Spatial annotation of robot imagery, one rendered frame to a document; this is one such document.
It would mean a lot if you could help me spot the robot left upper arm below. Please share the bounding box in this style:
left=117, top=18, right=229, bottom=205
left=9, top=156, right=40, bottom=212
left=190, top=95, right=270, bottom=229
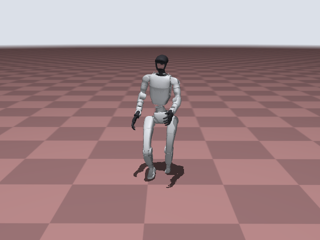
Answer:
left=170, top=77, right=181, bottom=102

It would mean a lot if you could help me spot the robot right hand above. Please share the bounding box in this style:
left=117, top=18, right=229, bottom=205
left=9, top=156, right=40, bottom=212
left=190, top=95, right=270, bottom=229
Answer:
left=131, top=110, right=140, bottom=130

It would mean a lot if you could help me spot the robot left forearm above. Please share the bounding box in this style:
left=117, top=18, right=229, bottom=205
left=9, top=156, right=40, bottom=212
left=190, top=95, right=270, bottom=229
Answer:
left=167, top=96, right=182, bottom=115

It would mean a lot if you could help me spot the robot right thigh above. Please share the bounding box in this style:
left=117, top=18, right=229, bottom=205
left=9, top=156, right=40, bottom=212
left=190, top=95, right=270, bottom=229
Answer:
left=143, top=115, right=155, bottom=157

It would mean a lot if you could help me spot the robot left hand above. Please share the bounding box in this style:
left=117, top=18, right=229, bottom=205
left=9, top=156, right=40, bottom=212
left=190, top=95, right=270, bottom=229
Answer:
left=163, top=110, right=174, bottom=126

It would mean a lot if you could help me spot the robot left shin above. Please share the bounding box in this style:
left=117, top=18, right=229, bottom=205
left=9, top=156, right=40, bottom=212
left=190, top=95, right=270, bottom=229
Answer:
left=165, top=147, right=174, bottom=170

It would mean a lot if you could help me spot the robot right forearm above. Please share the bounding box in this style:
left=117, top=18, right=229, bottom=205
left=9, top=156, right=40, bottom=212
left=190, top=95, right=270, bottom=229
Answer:
left=135, top=93, right=144, bottom=117

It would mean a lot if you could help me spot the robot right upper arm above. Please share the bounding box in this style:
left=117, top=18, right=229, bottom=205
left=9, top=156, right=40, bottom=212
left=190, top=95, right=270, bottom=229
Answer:
left=139, top=74, right=151, bottom=100

